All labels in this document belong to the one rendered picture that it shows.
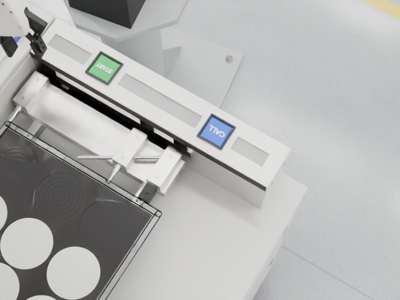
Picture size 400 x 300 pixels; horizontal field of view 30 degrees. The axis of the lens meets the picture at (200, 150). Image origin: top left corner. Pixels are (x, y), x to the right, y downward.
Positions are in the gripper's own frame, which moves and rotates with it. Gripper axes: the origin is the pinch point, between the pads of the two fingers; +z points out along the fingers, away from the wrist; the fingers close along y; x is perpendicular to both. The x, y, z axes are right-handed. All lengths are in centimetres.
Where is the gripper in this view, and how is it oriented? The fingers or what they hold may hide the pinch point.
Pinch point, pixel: (24, 46)
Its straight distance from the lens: 146.5
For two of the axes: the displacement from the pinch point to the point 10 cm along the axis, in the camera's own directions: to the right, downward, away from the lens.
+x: 3.1, -7.8, 5.5
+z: 2.4, 6.2, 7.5
